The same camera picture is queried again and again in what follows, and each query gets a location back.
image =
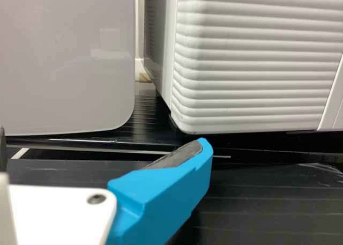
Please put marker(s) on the white box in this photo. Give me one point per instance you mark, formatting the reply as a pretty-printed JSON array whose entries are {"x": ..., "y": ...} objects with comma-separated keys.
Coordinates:
[{"x": 67, "y": 54}]

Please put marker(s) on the incubator door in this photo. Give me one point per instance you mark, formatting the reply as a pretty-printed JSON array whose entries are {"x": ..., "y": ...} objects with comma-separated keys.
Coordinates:
[{"x": 254, "y": 54}]

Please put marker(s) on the white incubator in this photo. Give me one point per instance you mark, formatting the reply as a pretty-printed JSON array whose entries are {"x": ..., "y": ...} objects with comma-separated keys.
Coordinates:
[{"x": 160, "y": 28}]

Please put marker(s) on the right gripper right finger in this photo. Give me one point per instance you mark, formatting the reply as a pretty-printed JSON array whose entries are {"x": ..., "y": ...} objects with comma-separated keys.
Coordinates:
[{"x": 166, "y": 196}]

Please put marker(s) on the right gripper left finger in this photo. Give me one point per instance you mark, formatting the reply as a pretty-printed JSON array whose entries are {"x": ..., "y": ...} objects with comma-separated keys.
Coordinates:
[{"x": 2, "y": 148}]

